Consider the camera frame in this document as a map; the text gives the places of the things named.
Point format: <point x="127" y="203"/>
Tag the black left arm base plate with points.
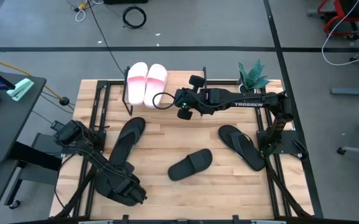
<point x="101" y="141"/>

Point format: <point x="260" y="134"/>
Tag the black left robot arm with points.
<point x="89" y="152"/>

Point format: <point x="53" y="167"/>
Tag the black white-edged flip-flop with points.
<point x="132" y="127"/>
<point x="250" y="158"/>

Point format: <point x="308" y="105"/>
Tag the black round floor knob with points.
<point x="64" y="101"/>

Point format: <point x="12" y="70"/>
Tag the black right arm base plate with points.
<point x="291" y="140"/>

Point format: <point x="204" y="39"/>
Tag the pink foam slide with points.
<point x="137" y="93"/>
<point x="155" y="93"/>

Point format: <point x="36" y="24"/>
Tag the red and black chair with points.
<point x="355" y="9"/>

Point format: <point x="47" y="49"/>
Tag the black aluminium table rig frame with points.
<point x="271" y="186"/>

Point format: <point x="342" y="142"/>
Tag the wooden shoe rack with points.
<point x="124" y="96"/>

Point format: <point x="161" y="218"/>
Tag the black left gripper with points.
<point x="129" y="186"/>

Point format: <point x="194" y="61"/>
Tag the green artificial plant leaves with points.
<point x="254" y="77"/>

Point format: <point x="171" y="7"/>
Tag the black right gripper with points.
<point x="188" y="99"/>

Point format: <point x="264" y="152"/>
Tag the dark grey office desk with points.
<point x="5" y="130"/>

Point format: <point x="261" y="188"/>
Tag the mint green stapler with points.
<point x="20" y="88"/>

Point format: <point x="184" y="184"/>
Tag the white plant pot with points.
<point x="240" y="88"/>

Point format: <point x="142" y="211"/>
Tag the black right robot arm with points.
<point x="247" y="102"/>

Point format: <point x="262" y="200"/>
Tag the grey office chair base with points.
<point x="356" y="150"/>

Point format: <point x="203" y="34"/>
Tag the grey metal desk leg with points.
<point x="353" y="91"/>

